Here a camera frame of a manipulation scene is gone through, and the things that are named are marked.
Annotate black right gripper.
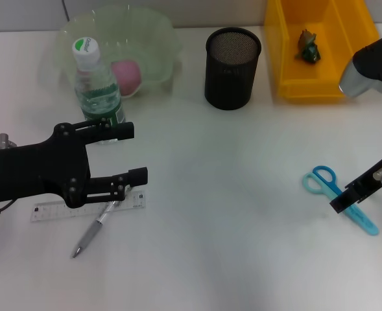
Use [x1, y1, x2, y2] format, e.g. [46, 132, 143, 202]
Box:
[329, 150, 382, 214]

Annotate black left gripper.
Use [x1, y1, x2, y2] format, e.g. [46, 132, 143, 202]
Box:
[0, 118, 136, 209]

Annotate blue scissors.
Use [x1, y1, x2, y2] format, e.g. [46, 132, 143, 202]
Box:
[302, 165, 380, 236]

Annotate clear water bottle green label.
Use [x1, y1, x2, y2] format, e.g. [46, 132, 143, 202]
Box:
[72, 36, 126, 146]

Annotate green plastic wrapper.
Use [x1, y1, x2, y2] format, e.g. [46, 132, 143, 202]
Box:
[294, 29, 322, 64]

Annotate clear grey pen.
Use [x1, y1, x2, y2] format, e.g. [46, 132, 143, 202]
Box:
[71, 199, 120, 259]

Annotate transparent ruler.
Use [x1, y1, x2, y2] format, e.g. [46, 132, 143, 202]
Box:
[30, 190, 147, 223]

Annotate green translucent fruit bowl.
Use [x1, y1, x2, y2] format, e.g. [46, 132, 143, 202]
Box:
[38, 5, 185, 111]

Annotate black mesh pen cup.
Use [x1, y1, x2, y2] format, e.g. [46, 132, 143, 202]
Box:
[204, 27, 263, 111]

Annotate yellow plastic bin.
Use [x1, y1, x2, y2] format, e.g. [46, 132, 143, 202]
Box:
[263, 0, 380, 104]

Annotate left gripper cable with plug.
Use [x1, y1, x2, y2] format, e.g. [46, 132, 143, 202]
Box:
[0, 133, 18, 218]

